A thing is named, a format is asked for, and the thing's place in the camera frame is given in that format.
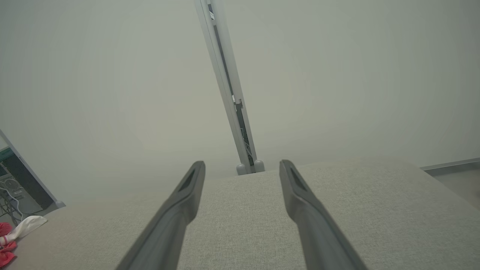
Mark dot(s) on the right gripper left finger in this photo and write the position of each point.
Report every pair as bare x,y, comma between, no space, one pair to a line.
176,221

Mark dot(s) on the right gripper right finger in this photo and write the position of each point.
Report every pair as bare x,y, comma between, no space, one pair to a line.
315,228

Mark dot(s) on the grey partition base rail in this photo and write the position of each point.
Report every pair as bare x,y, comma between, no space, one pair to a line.
450,166

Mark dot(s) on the grey double partition post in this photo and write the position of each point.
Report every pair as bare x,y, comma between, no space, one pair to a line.
228,86

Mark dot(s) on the red and white jersey shirt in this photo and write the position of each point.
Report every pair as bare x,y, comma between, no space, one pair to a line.
26,226

